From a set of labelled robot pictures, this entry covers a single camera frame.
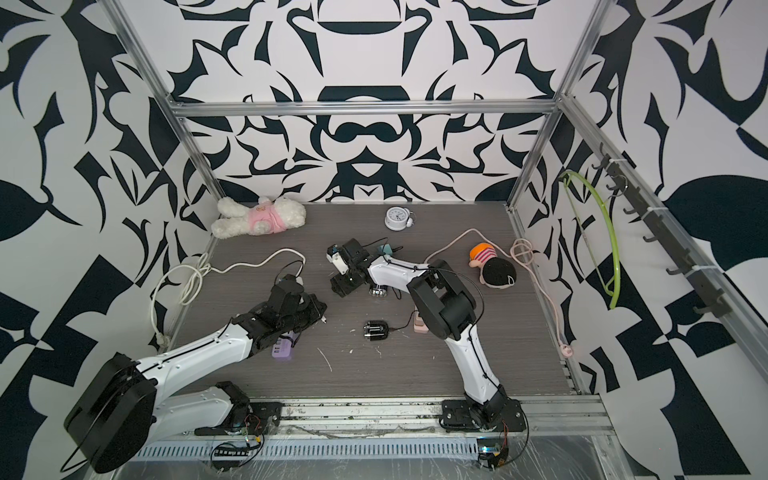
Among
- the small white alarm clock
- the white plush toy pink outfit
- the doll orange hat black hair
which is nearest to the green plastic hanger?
the doll orange hat black hair

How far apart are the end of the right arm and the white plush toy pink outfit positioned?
302 mm

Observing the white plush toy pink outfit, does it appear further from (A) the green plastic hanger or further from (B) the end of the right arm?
(A) the green plastic hanger

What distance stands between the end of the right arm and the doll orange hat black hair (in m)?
0.38

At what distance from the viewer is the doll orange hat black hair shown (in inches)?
36.6

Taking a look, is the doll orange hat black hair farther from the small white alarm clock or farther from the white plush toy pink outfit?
the white plush toy pink outfit

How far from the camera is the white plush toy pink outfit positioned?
1.02 m

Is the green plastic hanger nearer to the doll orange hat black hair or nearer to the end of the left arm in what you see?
the doll orange hat black hair

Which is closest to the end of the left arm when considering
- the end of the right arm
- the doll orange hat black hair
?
the end of the right arm

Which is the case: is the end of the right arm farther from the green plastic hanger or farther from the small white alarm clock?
the green plastic hanger

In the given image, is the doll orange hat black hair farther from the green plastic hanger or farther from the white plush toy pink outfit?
the white plush toy pink outfit

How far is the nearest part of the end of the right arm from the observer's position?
752 millimetres

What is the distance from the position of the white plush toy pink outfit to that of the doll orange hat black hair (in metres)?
0.61

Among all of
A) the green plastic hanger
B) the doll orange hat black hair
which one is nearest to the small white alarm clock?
the doll orange hat black hair
